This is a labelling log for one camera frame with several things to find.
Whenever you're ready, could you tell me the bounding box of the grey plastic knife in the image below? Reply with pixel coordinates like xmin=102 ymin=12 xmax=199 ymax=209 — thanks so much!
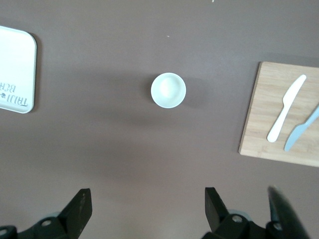
xmin=284 ymin=104 xmax=319 ymax=152

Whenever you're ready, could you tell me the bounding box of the cream bear print tray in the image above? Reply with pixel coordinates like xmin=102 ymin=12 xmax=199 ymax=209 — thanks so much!
xmin=0 ymin=25 xmax=38 ymax=115

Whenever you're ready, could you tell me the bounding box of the bamboo cutting board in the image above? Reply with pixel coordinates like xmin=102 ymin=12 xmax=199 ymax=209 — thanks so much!
xmin=238 ymin=61 xmax=319 ymax=167

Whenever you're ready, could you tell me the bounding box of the white IKEA cup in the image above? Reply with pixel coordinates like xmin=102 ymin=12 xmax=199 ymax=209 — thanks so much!
xmin=151 ymin=72 xmax=187 ymax=109

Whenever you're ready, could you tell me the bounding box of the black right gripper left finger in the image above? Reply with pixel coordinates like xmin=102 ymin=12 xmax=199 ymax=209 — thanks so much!
xmin=29 ymin=188 xmax=93 ymax=239

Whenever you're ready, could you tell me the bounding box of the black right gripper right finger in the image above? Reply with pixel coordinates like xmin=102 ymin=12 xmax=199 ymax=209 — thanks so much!
xmin=201 ymin=187 xmax=253 ymax=239

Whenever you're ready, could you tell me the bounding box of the white plastic knife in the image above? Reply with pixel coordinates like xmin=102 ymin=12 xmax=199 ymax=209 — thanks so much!
xmin=267 ymin=74 xmax=307 ymax=143

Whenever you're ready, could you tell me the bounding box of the brown table cover sheet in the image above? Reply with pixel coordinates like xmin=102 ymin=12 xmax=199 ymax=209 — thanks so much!
xmin=0 ymin=0 xmax=319 ymax=239

